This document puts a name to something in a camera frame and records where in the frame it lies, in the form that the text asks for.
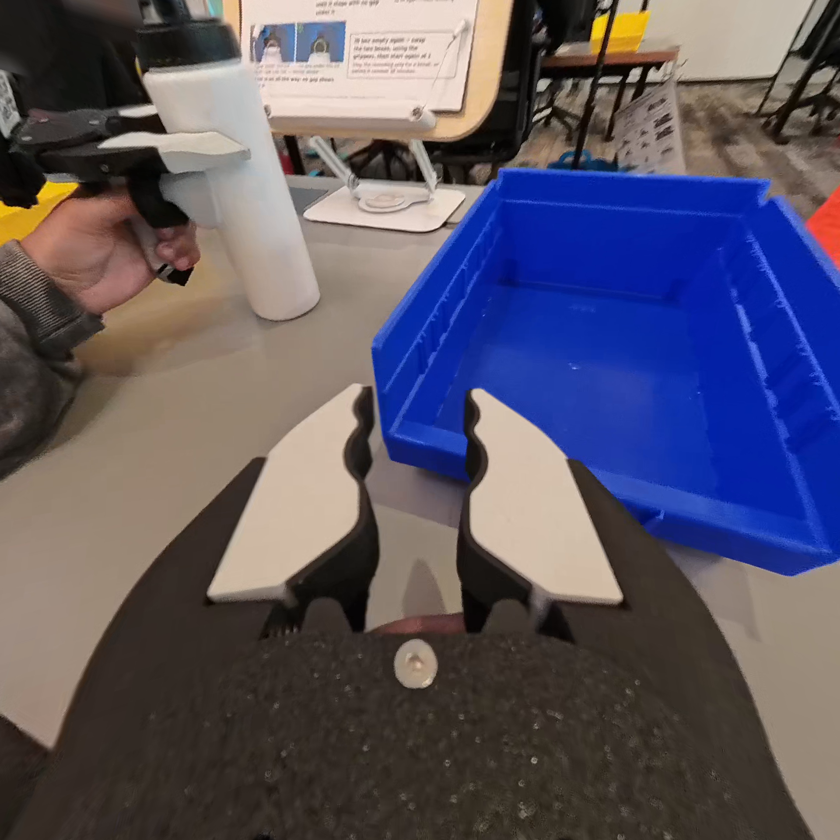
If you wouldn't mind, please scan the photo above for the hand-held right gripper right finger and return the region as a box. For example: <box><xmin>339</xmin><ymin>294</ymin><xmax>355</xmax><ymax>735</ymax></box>
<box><xmin>457</xmin><ymin>388</ymin><xmax>624</xmax><ymax>636</ymax></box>

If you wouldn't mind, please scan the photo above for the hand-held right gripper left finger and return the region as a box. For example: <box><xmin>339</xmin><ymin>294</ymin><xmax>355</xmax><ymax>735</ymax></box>
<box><xmin>206</xmin><ymin>384</ymin><xmax>380</xmax><ymax>634</ymax></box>

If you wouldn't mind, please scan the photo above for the black bottle lid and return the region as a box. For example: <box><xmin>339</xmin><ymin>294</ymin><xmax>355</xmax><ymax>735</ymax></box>
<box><xmin>134</xmin><ymin>16</ymin><xmax>244</xmax><ymax>73</ymax></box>

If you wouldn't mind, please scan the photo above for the yellow plastic bin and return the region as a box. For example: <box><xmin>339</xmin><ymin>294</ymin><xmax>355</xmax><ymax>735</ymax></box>
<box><xmin>0</xmin><ymin>182</ymin><xmax>81</xmax><ymax>247</ymax></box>
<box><xmin>591</xmin><ymin>10</ymin><xmax>652</xmax><ymax>55</ymax></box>

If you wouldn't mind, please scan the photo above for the white plastic bottle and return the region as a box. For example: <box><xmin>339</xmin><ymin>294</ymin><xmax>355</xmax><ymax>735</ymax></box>
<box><xmin>141</xmin><ymin>59</ymin><xmax>321</xmax><ymax>322</ymax></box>

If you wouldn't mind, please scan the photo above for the blue plastic bin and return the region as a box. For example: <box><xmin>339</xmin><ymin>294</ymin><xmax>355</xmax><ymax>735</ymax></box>
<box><xmin>371</xmin><ymin>167</ymin><xmax>840</xmax><ymax>577</ymax></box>

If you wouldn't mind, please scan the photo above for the person's left hand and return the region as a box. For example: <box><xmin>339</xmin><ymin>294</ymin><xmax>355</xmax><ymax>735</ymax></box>
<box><xmin>20</xmin><ymin>190</ymin><xmax>201</xmax><ymax>316</ymax></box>

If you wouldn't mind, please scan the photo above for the printed instruction sheet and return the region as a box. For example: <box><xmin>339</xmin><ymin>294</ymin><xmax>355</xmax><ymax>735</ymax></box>
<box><xmin>239</xmin><ymin>0</ymin><xmax>480</xmax><ymax>112</ymax></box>

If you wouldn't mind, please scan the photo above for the wooden instruction board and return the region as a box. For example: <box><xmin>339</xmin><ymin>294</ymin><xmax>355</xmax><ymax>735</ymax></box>
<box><xmin>223</xmin><ymin>0</ymin><xmax>514</xmax><ymax>142</ymax></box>

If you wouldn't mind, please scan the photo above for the blue bag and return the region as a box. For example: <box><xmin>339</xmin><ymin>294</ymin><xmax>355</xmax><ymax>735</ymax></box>
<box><xmin>548</xmin><ymin>150</ymin><xmax>619</xmax><ymax>173</ymax></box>

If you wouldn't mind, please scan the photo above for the person's dark clothing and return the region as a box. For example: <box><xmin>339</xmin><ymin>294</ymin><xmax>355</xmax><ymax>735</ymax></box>
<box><xmin>0</xmin><ymin>715</ymin><xmax>51</xmax><ymax>818</ymax></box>

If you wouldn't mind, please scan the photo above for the hanging paper sign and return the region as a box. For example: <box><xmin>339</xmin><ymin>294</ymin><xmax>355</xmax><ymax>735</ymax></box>
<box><xmin>617</xmin><ymin>85</ymin><xmax>688</xmax><ymax>175</ymax></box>

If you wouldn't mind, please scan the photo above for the orange traffic cone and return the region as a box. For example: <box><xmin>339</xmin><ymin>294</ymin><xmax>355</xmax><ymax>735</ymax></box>
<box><xmin>806</xmin><ymin>187</ymin><xmax>840</xmax><ymax>265</ymax></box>

